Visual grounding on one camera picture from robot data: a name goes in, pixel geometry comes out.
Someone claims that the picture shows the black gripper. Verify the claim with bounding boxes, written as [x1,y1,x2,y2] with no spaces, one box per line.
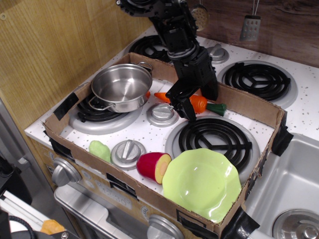
[166,47,218,121]

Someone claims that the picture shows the orange toy carrot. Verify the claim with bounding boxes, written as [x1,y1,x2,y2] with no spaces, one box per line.
[154,92,227,117]

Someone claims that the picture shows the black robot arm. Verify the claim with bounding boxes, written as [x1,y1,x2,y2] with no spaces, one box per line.
[116,0,218,121]

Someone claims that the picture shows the light green plastic plate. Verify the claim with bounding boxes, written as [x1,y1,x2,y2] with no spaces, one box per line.
[162,148,242,224]

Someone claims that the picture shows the grey centre stove knob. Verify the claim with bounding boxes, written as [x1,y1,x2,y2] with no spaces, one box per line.
[147,103,179,127]

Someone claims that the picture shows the grey stove knob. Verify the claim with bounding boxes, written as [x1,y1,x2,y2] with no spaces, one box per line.
[147,103,179,127]
[207,44,229,65]
[111,139,146,170]

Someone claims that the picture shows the grey back stove knob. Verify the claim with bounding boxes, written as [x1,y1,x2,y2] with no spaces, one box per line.
[207,44,229,65]

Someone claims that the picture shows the front right black burner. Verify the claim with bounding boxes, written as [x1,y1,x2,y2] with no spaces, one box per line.
[165,116,260,185]

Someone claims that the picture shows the black burner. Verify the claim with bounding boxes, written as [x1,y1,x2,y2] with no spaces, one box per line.
[69,94,142,135]
[217,60,298,109]
[128,35,171,63]
[165,116,260,185]

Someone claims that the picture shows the back left black burner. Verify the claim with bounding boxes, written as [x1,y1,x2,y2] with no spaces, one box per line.
[128,35,171,63]

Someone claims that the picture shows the stainless steel pot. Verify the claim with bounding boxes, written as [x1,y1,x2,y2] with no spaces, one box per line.
[88,62,153,113]

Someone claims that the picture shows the back right black burner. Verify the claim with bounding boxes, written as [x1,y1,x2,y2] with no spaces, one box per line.
[217,60,298,109]

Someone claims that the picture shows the red toy fruit half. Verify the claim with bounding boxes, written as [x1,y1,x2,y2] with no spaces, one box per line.
[136,152,172,184]

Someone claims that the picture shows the hanging metal skimmer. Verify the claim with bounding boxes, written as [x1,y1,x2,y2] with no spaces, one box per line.
[191,0,209,32]

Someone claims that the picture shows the hanging metal spatula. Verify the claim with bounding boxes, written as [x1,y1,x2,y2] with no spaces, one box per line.
[240,0,261,42]

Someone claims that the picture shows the grey front stove knob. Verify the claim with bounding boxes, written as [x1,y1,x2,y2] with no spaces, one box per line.
[111,139,146,170]

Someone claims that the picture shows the front left black burner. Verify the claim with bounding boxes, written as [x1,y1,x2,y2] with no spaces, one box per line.
[69,94,142,135]

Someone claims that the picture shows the light green toy vegetable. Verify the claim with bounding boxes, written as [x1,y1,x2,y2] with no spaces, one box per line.
[89,140,111,163]

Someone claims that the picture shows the grey sink basin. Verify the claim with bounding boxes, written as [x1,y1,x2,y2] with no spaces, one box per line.
[245,133,319,239]

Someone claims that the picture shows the right grey oven knob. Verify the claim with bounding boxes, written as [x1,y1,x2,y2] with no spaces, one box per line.
[147,214,184,239]

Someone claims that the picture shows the grey oven knob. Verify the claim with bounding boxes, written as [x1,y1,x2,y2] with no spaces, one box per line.
[147,214,184,239]
[52,157,82,187]

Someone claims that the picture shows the silver oven door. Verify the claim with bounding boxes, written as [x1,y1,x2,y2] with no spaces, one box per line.
[54,185,148,239]

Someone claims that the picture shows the left grey oven knob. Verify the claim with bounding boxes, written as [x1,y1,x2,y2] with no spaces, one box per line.
[52,157,82,187]

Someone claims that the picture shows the metal sink drain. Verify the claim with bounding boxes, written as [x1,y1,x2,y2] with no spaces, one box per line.
[272,209,319,239]

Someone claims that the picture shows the orange cloth piece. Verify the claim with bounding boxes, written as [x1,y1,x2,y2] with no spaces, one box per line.
[40,219,65,235]

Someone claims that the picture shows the black cable loop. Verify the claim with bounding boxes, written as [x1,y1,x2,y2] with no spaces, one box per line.
[8,215,35,239]

